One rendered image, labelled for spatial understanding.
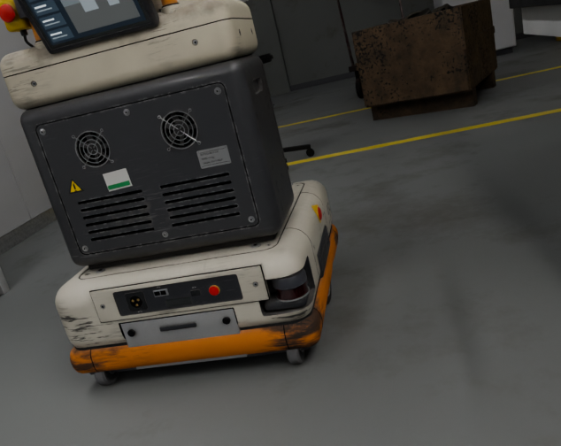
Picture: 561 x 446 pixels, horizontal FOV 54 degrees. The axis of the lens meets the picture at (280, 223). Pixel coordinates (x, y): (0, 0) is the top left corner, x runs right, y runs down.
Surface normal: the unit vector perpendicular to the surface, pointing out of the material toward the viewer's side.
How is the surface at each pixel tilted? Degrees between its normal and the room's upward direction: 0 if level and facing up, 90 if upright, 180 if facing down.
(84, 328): 90
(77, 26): 115
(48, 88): 90
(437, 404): 0
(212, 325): 90
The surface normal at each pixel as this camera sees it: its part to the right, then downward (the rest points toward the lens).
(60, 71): -0.16, 0.33
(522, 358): -0.23, -0.93
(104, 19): -0.05, 0.69
